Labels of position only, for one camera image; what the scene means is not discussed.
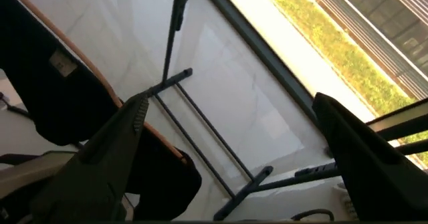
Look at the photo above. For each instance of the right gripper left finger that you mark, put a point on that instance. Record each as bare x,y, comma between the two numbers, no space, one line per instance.
90,184

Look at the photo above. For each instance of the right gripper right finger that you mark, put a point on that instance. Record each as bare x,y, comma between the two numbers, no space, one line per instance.
384,184

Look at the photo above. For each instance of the black garment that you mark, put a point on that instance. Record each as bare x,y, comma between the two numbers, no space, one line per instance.
50,100

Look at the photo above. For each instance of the pink clothes hanger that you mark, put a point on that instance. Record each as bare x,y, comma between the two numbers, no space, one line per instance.
83,59

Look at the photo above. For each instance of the black clothes rack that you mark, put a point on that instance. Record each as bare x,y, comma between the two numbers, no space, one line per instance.
240,194

